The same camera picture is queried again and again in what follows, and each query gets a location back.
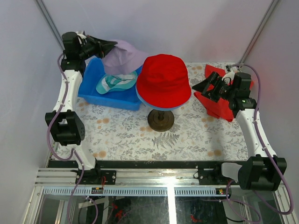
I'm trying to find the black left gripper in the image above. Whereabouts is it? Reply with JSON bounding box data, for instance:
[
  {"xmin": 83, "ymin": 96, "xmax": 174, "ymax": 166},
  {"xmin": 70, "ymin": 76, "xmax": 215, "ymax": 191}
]
[{"xmin": 76, "ymin": 35, "xmax": 115, "ymax": 61}]

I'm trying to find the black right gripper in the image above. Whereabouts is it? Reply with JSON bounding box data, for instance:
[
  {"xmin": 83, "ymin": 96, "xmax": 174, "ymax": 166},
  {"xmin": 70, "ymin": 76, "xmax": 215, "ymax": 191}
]
[{"xmin": 192, "ymin": 71, "xmax": 236, "ymax": 103}]

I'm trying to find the lavender hat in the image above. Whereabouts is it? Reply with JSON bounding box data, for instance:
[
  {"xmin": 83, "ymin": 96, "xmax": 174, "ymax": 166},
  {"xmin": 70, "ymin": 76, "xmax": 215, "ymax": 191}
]
[{"xmin": 102, "ymin": 40, "xmax": 148, "ymax": 75}]

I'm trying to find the teal and white hat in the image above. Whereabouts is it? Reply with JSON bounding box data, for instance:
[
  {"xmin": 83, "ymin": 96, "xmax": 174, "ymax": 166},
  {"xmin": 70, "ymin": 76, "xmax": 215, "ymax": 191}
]
[{"xmin": 95, "ymin": 71, "xmax": 138, "ymax": 95}]

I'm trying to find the red bucket hat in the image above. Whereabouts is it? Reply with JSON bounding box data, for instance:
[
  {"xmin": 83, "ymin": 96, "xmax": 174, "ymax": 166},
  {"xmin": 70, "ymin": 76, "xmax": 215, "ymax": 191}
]
[{"xmin": 136, "ymin": 54, "xmax": 192, "ymax": 109}]

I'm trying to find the mannequin head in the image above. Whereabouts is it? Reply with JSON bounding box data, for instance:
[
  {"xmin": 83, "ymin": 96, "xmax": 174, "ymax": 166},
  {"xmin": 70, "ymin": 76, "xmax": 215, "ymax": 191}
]
[{"xmin": 147, "ymin": 109, "xmax": 174, "ymax": 132}]

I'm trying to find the blue bucket hat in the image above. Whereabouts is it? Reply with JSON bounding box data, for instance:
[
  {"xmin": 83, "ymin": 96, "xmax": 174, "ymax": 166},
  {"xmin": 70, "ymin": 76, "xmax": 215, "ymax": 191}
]
[{"xmin": 135, "ymin": 90, "xmax": 192, "ymax": 112}]

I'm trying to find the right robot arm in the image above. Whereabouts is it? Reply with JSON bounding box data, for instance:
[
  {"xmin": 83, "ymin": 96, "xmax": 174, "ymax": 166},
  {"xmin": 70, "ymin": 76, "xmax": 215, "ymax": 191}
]
[{"xmin": 192, "ymin": 72, "xmax": 287, "ymax": 191}]

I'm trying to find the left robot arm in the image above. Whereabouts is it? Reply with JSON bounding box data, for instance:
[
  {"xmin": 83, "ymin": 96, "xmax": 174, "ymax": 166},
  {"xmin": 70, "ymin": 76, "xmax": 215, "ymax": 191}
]
[{"xmin": 45, "ymin": 32, "xmax": 117, "ymax": 184}]

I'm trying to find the red cloth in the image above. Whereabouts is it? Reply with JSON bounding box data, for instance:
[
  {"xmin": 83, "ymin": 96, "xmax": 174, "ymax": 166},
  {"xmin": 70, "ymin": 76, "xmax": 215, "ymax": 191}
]
[{"xmin": 194, "ymin": 65, "xmax": 256, "ymax": 122}]

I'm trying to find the blue plastic bin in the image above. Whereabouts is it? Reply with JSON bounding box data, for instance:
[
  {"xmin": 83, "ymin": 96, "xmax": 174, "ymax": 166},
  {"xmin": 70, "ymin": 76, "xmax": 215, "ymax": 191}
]
[{"xmin": 78, "ymin": 58, "xmax": 141, "ymax": 111}]

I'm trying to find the floral table mat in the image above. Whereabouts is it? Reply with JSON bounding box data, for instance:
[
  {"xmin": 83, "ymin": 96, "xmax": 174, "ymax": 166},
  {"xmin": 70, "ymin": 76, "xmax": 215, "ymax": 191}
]
[{"xmin": 56, "ymin": 62, "xmax": 266, "ymax": 161}]

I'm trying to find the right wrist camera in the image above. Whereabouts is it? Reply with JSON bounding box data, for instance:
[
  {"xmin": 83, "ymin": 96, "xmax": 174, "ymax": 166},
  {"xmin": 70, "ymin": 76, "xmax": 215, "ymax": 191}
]
[{"xmin": 222, "ymin": 65, "xmax": 239, "ymax": 82}]

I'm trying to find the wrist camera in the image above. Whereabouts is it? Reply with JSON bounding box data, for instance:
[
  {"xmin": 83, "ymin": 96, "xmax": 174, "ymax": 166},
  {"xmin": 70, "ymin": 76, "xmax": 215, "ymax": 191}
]
[
  {"xmin": 76, "ymin": 31, "xmax": 86, "ymax": 44},
  {"xmin": 222, "ymin": 65, "xmax": 239, "ymax": 82}
]

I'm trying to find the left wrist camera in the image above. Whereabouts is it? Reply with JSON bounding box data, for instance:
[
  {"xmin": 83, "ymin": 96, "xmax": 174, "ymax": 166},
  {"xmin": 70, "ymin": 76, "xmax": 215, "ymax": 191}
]
[{"xmin": 76, "ymin": 31, "xmax": 86, "ymax": 44}]

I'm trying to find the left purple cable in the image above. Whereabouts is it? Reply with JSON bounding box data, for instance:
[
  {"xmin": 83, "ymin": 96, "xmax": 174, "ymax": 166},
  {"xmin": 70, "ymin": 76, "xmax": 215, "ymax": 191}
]
[{"xmin": 46, "ymin": 53, "xmax": 99, "ymax": 224}]

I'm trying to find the aluminium rail frame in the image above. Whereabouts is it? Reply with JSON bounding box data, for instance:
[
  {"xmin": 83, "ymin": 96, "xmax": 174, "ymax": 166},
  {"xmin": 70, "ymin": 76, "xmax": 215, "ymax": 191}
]
[{"xmin": 23, "ymin": 160, "xmax": 298, "ymax": 224}]

